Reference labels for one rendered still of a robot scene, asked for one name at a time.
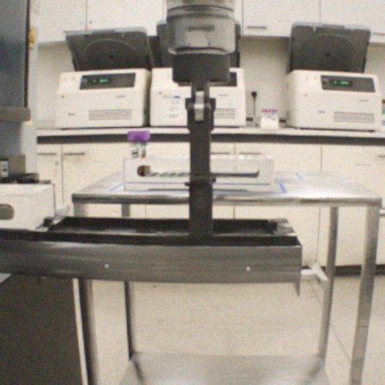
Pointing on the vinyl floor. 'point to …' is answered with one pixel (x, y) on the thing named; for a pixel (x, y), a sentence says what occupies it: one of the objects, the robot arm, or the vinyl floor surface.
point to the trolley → (323, 181)
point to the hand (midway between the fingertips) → (200, 210)
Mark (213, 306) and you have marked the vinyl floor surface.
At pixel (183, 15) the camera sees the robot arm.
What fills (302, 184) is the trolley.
